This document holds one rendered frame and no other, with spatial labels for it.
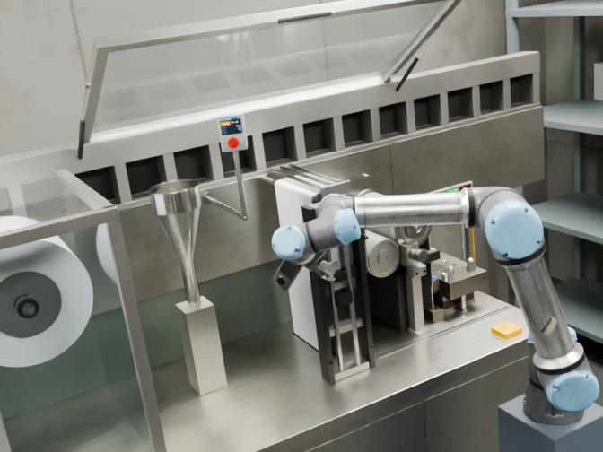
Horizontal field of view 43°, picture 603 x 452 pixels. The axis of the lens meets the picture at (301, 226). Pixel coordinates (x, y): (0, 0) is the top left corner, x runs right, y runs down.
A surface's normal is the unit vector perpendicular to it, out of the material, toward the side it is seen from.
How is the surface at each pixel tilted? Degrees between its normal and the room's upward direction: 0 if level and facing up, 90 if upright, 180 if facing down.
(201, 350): 90
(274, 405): 0
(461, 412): 90
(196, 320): 90
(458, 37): 90
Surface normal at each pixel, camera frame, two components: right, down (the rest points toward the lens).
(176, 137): 0.47, 0.22
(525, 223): -0.10, 0.20
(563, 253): -0.87, 0.25
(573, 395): 0.00, 0.44
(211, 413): -0.11, -0.94
